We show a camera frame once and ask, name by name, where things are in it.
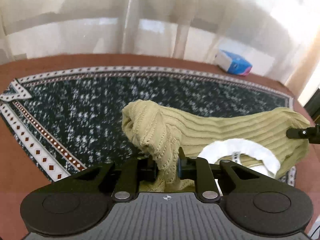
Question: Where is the dark patterned rug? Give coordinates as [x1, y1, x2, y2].
[1, 66, 293, 181]

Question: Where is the blue tissue pack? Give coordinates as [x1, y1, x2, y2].
[214, 50, 252, 76]

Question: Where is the olive green knit garment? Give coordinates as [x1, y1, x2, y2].
[122, 100, 310, 192]

